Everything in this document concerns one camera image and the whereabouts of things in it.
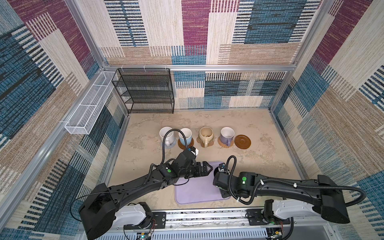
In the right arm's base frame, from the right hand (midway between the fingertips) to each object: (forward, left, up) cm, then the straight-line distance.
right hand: (226, 190), depth 77 cm
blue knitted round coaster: (+29, +31, -4) cm, 42 cm away
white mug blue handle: (+33, +19, +4) cm, 39 cm away
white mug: (+31, +31, +4) cm, 44 cm away
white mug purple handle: (+37, -7, -3) cm, 37 cm away
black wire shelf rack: (+67, +49, +13) cm, 84 cm away
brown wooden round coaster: (+28, +22, -2) cm, 35 cm away
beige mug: (+36, +7, -2) cm, 36 cm away
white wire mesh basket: (+39, +83, +13) cm, 92 cm away
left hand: (+8, +9, +8) cm, 15 cm away
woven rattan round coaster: (+29, -4, -4) cm, 30 cm away
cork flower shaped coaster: (+29, +10, -1) cm, 30 cm away
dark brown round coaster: (+32, -17, -6) cm, 37 cm away
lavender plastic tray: (+2, +13, -6) cm, 14 cm away
